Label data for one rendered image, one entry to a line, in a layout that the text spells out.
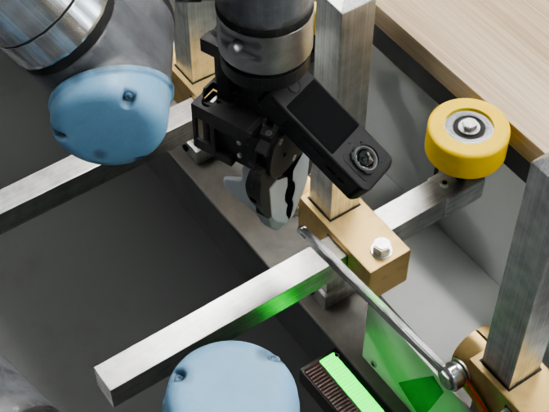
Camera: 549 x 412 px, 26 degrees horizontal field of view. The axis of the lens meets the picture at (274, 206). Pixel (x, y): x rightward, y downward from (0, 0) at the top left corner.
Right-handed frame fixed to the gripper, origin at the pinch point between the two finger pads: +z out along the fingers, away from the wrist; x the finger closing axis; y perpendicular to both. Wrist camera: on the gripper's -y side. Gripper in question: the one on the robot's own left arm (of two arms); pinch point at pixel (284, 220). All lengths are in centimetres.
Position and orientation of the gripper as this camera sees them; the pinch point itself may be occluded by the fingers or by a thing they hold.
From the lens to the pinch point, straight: 107.8
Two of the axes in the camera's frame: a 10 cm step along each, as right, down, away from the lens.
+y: -8.2, -4.4, 3.7
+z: 0.0, 6.4, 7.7
